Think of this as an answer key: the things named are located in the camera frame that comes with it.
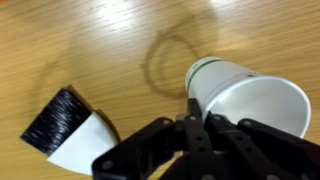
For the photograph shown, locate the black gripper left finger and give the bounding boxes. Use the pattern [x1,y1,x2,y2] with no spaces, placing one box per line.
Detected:
[175,98,207,150]

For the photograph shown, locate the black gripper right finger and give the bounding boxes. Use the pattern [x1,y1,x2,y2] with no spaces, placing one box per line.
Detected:
[204,113,267,150]

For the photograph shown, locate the white paper cup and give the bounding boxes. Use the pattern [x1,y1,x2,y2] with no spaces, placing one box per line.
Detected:
[185,57,311,138]

